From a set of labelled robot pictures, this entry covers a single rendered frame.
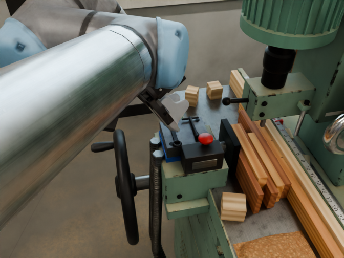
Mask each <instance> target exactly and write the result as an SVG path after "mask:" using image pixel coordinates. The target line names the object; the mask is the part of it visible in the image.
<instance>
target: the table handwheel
mask: <svg viewBox="0 0 344 258"><path fill-rule="evenodd" d="M113 141H114V151H115V160H116V168H117V176H116V177H115V185H116V193H117V197H118V198H120V199H121V205H122V212H123V219H124V225H125V231H126V237H127V241H128V243H129V244H130V245H137V244H138V242H139V232H138V224H137V216H136V209H135V202H134V196H136V194H137V191H140V190H146V189H149V175H145V176H138V177H135V175H134V174H133V173H131V172H130V166H129V162H128V155H127V148H126V141H125V135H124V131H123V130H121V129H116V130H115V131H114V132H113Z"/></svg>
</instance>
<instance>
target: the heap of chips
mask: <svg viewBox="0 0 344 258"><path fill-rule="evenodd" d="M233 246H234V249H235V252H236V254H237V257H238V258H317V257H316V256H315V254H314V252H313V250H312V248H311V247H310V245H309V243H308V241H307V239H306V238H305V236H304V234H303V232H302V231H301V230H300V231H295V232H290V233H280V234H275V235H270V236H265V237H262V238H258V239H255V240H252V241H246V242H241V243H236V244H233Z"/></svg>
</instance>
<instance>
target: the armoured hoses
mask: <svg viewBox="0 0 344 258"><path fill-rule="evenodd" d="M159 146H161V139H160V138H156V137H155V138H154V137H153V138H151V139H150V141H149V148H150V170H149V171H150V172H149V237H150V240H151V243H152V252H153V256H154V258H166V256H165V253H164V251H163V247H162V245H161V223H162V199H163V197H162V178H161V177H162V176H161V162H162V161H163V159H164V158H165V154H164V152H163V151H161V150H158V148H159Z"/></svg>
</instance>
